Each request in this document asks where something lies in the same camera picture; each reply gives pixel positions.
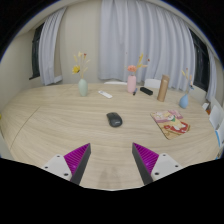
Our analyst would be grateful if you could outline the black rectangular case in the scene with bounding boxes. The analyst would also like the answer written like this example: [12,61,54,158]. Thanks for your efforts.
[139,86,154,96]

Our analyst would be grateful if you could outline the blue vase with dried flowers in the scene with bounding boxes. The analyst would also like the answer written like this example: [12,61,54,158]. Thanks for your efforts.
[178,67,196,110]

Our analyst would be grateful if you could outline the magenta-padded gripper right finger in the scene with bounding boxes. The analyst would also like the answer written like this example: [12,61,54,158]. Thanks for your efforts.
[131,142,184,186]

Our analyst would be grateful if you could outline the white remote control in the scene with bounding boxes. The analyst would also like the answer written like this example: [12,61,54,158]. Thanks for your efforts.
[97,90,114,100]

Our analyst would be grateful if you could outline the dark window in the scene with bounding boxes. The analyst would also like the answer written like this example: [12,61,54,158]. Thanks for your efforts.
[29,22,45,80]
[189,29,212,93]

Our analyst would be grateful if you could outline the white chair with blue seat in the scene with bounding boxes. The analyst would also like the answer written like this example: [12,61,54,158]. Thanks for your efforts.
[215,119,224,148]
[208,104,224,131]

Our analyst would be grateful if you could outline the black computer mouse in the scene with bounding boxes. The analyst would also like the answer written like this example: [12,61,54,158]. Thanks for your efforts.
[106,111,123,128]

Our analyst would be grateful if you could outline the wide white curtain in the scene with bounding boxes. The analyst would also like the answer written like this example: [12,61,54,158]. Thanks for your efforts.
[98,0,196,93]

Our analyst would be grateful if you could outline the tan insulated drink bottle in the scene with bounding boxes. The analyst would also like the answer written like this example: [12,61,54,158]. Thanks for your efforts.
[157,74,171,103]

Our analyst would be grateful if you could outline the narrow white curtain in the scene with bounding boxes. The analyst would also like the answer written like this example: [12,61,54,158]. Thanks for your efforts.
[38,7,68,87]
[205,46,218,103]

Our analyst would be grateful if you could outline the green vase with yellow flowers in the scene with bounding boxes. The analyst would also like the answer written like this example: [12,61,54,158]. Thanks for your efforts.
[71,50,91,98]

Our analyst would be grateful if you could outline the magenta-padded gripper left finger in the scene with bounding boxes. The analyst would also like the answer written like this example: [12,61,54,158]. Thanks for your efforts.
[42,142,92,186]

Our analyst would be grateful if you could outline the pink vase with dried flowers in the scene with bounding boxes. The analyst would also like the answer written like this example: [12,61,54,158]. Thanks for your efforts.
[125,52,151,95]

